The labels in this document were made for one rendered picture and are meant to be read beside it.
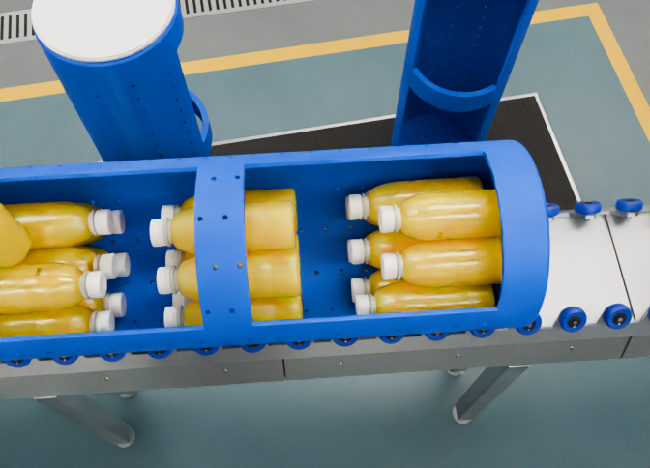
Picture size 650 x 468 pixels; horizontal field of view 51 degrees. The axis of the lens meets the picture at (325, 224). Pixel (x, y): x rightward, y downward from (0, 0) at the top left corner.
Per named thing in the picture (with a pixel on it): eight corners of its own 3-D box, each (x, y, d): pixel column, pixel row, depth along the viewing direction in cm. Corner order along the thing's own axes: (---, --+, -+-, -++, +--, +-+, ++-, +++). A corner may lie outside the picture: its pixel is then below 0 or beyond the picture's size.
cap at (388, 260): (398, 280, 97) (385, 281, 97) (393, 277, 101) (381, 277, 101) (396, 254, 97) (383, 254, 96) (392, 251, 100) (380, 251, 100)
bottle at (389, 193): (472, 211, 109) (358, 219, 109) (474, 169, 107) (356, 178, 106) (485, 227, 103) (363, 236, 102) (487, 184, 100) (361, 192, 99)
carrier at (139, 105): (193, 272, 202) (249, 201, 213) (112, 88, 124) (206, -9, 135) (120, 225, 209) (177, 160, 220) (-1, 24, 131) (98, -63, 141)
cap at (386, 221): (390, 216, 100) (377, 217, 100) (392, 199, 97) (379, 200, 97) (393, 237, 98) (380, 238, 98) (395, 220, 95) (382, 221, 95)
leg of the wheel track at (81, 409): (134, 447, 194) (58, 399, 138) (114, 448, 194) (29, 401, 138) (135, 425, 196) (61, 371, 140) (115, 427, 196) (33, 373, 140)
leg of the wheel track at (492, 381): (473, 423, 197) (534, 368, 141) (454, 424, 197) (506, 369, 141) (470, 403, 200) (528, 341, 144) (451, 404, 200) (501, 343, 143)
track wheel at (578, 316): (590, 309, 109) (585, 304, 111) (563, 311, 109) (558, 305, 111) (586, 333, 111) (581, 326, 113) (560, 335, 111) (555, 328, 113)
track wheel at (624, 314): (635, 307, 109) (630, 301, 111) (608, 308, 109) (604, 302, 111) (632, 330, 111) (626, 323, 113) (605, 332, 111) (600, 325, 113)
